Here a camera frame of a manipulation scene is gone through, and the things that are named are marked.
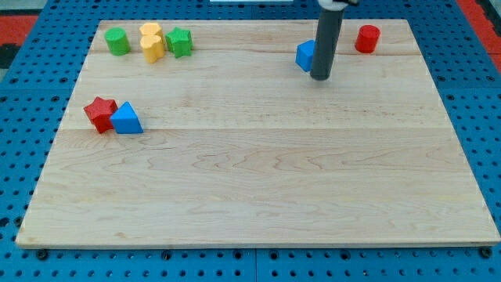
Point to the light wooden board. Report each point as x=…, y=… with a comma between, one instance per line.
x=242, y=149

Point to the yellow block rear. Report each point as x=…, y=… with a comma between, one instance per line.
x=151, y=28

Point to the white robot flange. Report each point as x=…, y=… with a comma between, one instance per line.
x=337, y=5

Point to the blue wooden cube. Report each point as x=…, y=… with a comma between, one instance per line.
x=304, y=55

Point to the blue wooden triangle block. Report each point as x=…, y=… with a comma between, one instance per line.
x=125, y=120

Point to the green wooden cylinder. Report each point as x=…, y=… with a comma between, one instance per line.
x=117, y=41

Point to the green wooden star block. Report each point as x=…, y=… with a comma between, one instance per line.
x=179, y=42

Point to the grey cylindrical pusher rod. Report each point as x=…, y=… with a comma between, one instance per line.
x=327, y=34

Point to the red wooden star block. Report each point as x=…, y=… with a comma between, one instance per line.
x=99, y=112

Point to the yellow block front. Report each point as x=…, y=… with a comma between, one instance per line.
x=152, y=48

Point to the red wooden cylinder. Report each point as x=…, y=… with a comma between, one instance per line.
x=367, y=38

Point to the yellow block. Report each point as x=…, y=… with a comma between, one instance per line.
x=151, y=28
x=152, y=48

